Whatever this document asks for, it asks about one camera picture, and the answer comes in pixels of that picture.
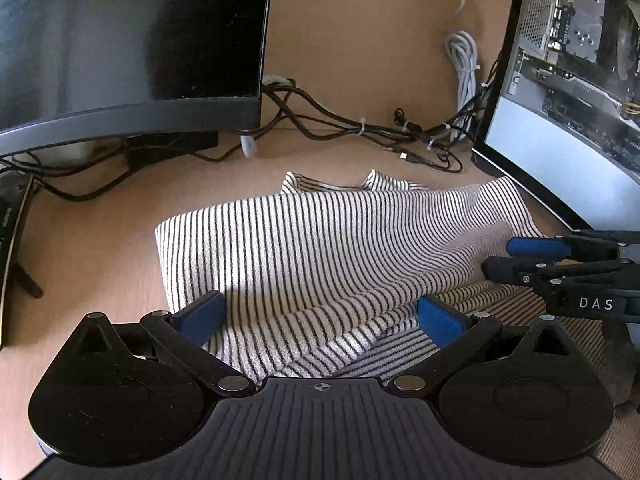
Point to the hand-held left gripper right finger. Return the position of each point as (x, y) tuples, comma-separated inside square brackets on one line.
[(440, 322)]

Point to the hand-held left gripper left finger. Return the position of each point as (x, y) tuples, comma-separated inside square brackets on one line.
[(200, 317)]

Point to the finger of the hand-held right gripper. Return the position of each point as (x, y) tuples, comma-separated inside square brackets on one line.
[(505, 270), (537, 247)]

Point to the striped white black garment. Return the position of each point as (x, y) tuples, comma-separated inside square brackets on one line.
[(325, 250)]

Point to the computer case with glass panel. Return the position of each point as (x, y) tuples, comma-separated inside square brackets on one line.
[(550, 125)]

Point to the black monitor stand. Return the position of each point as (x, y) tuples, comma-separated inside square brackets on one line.
[(170, 149)]

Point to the black keyboard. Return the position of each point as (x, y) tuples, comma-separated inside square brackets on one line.
[(10, 240)]

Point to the black curved monitor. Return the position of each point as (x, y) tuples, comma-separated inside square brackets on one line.
[(125, 35)]

